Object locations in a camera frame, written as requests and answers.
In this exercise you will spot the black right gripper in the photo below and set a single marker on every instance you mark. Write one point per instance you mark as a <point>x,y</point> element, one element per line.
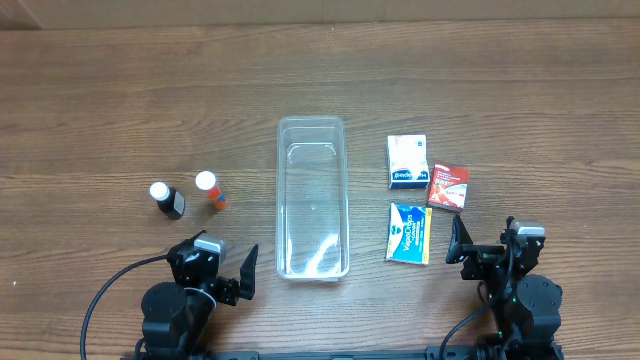
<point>480,257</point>

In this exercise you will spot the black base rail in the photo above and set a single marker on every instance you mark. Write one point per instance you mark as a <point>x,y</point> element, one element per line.
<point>429,353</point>

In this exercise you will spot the white blue plaster box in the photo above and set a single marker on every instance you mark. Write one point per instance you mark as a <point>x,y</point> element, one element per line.
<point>407,162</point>

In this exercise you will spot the orange tube white cap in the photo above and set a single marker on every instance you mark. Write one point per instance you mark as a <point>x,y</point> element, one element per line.
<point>207,182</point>

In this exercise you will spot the dark brown bottle white cap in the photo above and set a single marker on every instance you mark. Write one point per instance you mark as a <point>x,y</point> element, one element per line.
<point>169,200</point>

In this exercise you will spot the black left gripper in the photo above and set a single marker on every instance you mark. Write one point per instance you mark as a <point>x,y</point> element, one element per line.
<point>226,288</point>

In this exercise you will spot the blue yellow VapoDrops box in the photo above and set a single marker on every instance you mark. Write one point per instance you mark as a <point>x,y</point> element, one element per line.
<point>409,234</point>

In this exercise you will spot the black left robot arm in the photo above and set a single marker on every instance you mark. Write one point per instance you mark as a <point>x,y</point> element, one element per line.
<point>176,314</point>

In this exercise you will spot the red white small box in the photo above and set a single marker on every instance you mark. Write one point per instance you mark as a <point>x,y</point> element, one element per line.
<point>448,188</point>

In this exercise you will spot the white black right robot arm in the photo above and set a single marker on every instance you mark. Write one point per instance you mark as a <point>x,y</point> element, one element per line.
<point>525,306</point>

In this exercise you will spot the clear plastic container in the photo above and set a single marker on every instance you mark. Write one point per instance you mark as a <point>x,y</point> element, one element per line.
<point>312,220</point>

